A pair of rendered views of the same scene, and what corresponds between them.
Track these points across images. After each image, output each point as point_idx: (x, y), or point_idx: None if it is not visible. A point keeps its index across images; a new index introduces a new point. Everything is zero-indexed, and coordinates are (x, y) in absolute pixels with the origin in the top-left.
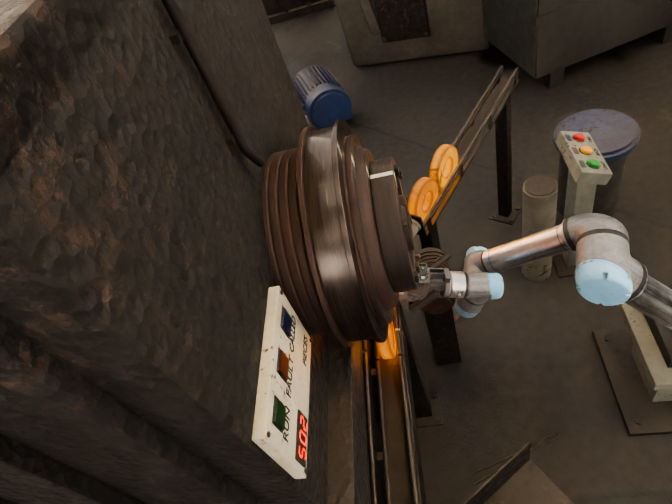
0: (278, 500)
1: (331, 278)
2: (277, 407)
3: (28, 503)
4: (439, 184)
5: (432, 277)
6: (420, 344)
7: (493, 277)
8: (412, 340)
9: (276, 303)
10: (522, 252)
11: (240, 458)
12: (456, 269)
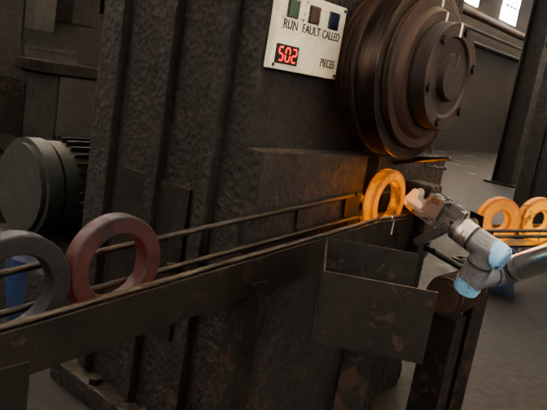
0: (238, 93)
1: (377, 19)
2: (296, 2)
3: (133, 35)
4: (522, 223)
5: (450, 204)
6: (403, 406)
7: (503, 242)
8: (398, 400)
9: (339, 6)
10: (545, 246)
11: (260, 0)
12: (500, 403)
